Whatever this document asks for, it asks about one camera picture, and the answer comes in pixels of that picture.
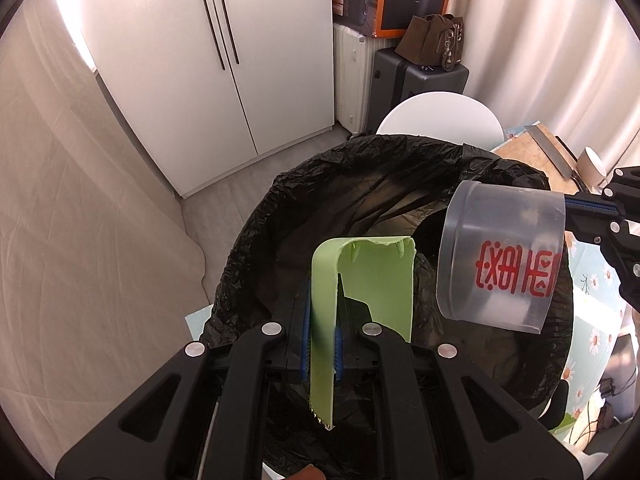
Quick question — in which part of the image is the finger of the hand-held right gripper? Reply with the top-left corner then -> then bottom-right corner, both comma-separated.
564,215 -> 640,301
564,166 -> 640,215

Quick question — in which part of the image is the grey suitcase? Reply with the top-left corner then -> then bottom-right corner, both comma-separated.
367,47 -> 471,133

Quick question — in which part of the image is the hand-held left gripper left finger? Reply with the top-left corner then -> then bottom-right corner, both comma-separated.
57,291 -> 314,480

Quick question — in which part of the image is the black-lined trash bin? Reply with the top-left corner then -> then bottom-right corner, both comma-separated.
200,132 -> 576,480

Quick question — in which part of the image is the brown suede handbag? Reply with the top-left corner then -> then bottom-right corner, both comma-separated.
395,12 -> 466,71

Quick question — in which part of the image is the wooden cutting board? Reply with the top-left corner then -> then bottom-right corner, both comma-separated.
492,125 -> 581,196

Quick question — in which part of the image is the beige curtain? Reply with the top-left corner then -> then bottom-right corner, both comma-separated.
0,0 -> 211,461

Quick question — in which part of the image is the white curtain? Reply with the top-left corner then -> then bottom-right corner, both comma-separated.
450,0 -> 640,171

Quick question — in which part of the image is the white wardrobe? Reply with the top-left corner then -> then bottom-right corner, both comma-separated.
82,0 -> 336,200

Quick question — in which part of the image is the steel cleaver black handle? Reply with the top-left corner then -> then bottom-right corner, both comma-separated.
522,124 -> 577,182

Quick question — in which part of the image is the white chair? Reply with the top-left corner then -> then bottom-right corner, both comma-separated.
375,91 -> 505,151

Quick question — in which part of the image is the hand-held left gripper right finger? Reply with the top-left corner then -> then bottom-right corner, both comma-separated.
335,297 -> 584,480

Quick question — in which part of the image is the torn green plastic piece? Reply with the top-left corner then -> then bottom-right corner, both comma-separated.
310,236 -> 417,432

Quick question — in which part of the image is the clear plastic cup red print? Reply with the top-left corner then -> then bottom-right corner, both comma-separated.
435,180 -> 568,335

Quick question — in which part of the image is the white cup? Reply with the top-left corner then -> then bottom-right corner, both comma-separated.
577,146 -> 614,189

